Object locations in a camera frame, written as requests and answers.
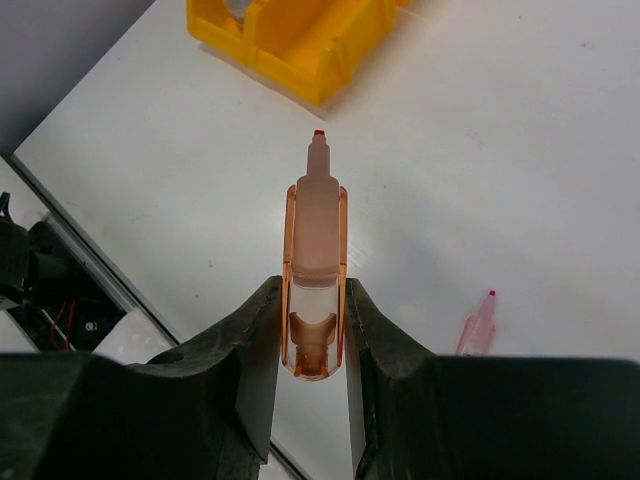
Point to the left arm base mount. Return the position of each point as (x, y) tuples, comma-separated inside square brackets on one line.
[(77, 308)]

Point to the clear round pin jar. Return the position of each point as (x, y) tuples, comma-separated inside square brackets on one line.
[(239, 15)]

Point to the white foam board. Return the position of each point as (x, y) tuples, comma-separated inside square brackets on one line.
[(135, 339)]

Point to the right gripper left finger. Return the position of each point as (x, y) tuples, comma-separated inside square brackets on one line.
[(200, 410)]

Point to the yellow four-compartment tray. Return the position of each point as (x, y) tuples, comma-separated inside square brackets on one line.
[(310, 48)]

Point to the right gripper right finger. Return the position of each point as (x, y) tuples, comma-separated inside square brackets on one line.
[(417, 415)]

